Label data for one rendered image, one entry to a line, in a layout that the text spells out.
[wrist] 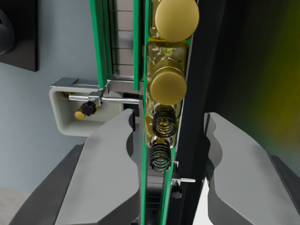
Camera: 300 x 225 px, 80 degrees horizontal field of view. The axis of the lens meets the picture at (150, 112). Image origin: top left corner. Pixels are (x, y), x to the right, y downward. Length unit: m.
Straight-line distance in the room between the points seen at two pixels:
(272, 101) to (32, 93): 0.71
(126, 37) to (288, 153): 0.37
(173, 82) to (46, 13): 0.54
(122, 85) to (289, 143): 0.37
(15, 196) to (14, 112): 2.18
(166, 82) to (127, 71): 0.31
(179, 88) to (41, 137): 0.76
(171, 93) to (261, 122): 0.14
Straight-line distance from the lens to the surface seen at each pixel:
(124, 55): 0.45
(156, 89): 0.17
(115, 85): 0.48
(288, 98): 0.23
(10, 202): 3.11
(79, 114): 0.64
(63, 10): 0.63
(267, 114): 0.26
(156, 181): 0.68
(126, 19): 0.44
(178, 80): 0.16
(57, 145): 0.86
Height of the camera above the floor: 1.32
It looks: 60 degrees down
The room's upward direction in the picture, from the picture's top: 173 degrees counter-clockwise
